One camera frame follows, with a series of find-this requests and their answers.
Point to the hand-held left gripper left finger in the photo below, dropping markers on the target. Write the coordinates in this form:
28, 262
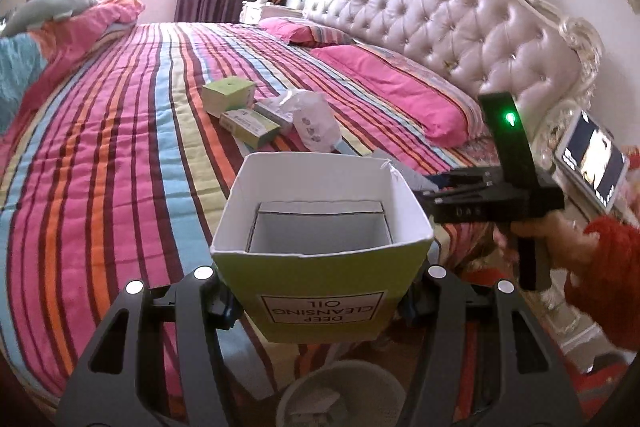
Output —
150, 357

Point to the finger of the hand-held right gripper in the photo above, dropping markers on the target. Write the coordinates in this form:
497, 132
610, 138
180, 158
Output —
460, 194
465, 178

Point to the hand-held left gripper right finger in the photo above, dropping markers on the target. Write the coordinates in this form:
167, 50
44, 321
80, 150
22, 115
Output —
490, 357

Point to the grey plastic mesh basket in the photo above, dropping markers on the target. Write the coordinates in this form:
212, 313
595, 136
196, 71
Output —
340, 387

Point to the white plastic bag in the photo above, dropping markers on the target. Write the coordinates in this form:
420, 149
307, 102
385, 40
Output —
312, 122

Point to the tall green carton box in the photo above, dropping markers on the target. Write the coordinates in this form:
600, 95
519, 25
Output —
320, 287

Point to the long white carton box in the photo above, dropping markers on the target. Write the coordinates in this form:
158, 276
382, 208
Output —
270, 112

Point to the white and green carton box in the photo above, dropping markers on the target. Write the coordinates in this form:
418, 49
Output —
250, 127

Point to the light green square box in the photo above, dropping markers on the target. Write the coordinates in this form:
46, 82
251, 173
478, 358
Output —
227, 94

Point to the person's right forearm red sleeve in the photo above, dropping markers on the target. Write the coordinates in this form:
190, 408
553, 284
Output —
610, 277

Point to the person's right hand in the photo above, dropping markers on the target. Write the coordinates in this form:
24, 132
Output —
565, 252

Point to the ornate white nightstand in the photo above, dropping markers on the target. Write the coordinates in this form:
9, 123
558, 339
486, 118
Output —
555, 307

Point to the white smartphone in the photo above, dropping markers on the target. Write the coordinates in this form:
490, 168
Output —
592, 157

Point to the large pink pillow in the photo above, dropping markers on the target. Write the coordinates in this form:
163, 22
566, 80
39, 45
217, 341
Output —
400, 92

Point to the red shaggy rug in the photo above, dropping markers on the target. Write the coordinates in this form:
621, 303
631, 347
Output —
600, 387

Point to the tufted white bed headboard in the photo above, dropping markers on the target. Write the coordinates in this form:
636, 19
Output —
440, 7

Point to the striped bedspread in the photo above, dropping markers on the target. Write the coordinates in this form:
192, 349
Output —
125, 147

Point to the small pink pillow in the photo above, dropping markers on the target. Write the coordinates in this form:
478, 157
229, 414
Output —
305, 31

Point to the pink striped quilt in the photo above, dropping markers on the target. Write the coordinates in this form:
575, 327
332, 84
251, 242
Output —
85, 27

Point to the grey plush pillow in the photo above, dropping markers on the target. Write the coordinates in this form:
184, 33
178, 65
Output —
45, 7

